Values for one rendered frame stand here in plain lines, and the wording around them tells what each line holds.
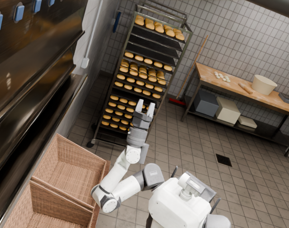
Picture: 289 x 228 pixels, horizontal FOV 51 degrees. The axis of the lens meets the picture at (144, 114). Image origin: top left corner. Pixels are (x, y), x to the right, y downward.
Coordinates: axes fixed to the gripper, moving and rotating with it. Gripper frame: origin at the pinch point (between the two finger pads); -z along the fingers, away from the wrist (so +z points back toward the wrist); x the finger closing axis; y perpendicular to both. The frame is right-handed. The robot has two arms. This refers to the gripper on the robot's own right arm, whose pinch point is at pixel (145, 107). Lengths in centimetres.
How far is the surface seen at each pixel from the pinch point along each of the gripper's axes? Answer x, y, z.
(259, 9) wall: -263, -333, -202
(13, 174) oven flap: -3, 49, 40
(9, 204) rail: 14, 52, 44
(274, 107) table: -213, -387, -45
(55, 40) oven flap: -40, 38, -20
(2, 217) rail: 19, 54, 47
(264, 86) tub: -236, -373, -76
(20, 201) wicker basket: -60, 29, 77
